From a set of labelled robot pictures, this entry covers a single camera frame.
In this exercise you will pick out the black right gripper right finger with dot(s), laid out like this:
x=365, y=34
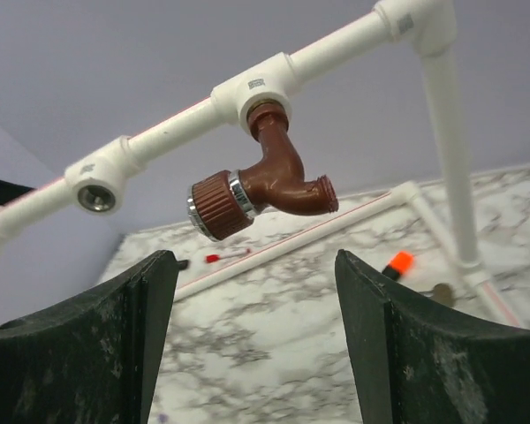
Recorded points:
x=416, y=361

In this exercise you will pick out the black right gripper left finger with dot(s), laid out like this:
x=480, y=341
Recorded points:
x=93, y=358

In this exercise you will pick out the white PVC pipe frame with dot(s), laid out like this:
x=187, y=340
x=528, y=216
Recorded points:
x=96, y=183

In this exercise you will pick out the brown plastic faucet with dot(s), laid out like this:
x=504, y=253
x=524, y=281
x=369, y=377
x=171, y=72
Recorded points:
x=228, y=201

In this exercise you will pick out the orange and black highlighter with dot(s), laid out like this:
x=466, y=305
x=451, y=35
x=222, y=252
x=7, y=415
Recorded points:
x=399, y=266

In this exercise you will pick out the red and white marker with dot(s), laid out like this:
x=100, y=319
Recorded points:
x=212, y=258

